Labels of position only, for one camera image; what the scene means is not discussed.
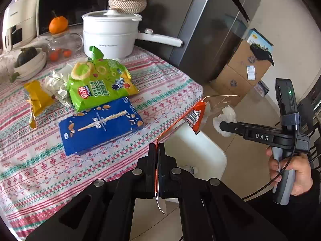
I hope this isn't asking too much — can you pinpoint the grey refrigerator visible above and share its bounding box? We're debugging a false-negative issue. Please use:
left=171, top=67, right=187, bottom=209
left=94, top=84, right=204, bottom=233
left=140, top=0, right=269, bottom=82

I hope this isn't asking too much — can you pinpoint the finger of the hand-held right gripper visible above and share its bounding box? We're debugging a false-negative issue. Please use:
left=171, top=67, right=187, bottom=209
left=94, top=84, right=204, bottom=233
left=219, top=121, right=247, bottom=138

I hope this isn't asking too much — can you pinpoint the cream air fryer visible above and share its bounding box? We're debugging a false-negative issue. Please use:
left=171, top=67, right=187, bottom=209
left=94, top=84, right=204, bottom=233
left=2, top=0, right=41, bottom=51

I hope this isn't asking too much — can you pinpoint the cardboard box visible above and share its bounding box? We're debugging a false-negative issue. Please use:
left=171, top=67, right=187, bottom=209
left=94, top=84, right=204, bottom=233
left=227, top=40, right=272, bottom=81
left=215, top=64, right=260, bottom=103

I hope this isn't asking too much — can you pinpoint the white ceramic bowl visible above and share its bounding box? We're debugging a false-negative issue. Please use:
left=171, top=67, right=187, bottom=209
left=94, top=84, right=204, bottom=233
left=14, top=48, right=47, bottom=75

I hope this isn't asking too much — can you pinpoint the orange mandarin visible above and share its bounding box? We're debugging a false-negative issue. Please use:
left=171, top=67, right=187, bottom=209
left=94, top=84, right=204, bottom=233
left=49, top=10, right=69, bottom=34

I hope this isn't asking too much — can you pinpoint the yellow snack wrapper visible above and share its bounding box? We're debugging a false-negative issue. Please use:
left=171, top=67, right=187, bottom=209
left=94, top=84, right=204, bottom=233
left=24, top=80, right=54, bottom=129

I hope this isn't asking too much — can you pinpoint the small blue white box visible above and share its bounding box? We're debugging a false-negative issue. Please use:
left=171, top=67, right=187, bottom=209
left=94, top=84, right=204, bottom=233
left=254, top=80, right=269, bottom=98

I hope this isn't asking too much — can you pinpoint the white ceramic plate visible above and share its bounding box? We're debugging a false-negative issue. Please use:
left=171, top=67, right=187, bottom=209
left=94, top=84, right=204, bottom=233
left=16, top=63, right=47, bottom=82

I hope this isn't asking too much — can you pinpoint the dark green squash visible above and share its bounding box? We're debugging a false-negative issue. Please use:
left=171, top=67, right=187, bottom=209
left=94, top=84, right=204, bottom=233
left=16, top=46, right=38, bottom=67

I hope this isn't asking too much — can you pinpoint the green snack bag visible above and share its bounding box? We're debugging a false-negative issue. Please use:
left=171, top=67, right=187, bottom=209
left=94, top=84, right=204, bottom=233
left=66, top=46, right=139, bottom=113

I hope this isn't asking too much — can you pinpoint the woven rope basket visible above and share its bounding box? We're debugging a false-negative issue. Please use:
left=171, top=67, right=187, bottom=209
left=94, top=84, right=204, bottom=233
left=108, top=0, right=149, bottom=14

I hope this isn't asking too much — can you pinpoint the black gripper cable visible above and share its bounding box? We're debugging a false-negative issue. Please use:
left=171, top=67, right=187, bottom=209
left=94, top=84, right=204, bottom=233
left=242, top=128, right=301, bottom=201

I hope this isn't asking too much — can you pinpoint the black bag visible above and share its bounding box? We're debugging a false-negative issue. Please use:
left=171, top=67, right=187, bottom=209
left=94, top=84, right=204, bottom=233
left=251, top=44, right=275, bottom=66

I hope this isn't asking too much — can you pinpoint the white tissue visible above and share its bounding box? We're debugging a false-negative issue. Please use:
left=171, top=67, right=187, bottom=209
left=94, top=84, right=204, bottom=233
left=213, top=106, right=237, bottom=137

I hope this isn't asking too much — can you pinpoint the crumpled white paper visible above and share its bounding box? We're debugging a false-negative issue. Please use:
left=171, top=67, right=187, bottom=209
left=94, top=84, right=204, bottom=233
left=41, top=63, right=76, bottom=107

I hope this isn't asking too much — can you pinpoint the glass jar with tomatoes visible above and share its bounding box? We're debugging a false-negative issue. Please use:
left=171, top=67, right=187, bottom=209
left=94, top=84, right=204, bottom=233
left=46, top=29, right=84, bottom=61

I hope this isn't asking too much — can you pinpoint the person's right hand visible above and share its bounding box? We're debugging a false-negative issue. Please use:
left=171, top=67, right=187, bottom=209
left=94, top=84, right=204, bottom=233
left=266, top=147, right=314, bottom=196

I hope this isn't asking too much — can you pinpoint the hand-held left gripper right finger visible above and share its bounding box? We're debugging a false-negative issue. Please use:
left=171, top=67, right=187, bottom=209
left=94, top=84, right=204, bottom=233
left=157, top=143, right=289, bottom=241

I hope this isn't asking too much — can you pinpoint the orange snack wrapper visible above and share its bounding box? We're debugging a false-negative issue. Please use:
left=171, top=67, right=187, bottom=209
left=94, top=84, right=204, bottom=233
left=154, top=95, right=241, bottom=216

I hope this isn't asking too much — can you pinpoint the person's right forearm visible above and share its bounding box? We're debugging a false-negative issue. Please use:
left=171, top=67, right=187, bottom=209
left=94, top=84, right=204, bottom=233
left=244, top=168, right=321, bottom=241

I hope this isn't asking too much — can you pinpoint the black microwave oven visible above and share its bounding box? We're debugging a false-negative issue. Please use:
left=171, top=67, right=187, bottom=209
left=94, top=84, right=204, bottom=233
left=36, top=0, right=141, bottom=37

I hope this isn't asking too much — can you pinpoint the white electric pot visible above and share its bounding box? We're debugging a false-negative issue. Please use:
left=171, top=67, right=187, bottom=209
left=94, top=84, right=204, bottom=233
left=82, top=8, right=183, bottom=60

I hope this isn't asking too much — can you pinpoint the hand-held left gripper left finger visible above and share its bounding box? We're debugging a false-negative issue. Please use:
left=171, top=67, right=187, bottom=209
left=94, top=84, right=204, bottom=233
left=25, top=143, right=157, bottom=241

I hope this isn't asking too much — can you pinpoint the blue snack box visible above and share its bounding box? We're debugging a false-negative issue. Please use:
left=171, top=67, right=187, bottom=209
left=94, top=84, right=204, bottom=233
left=59, top=97, right=144, bottom=156

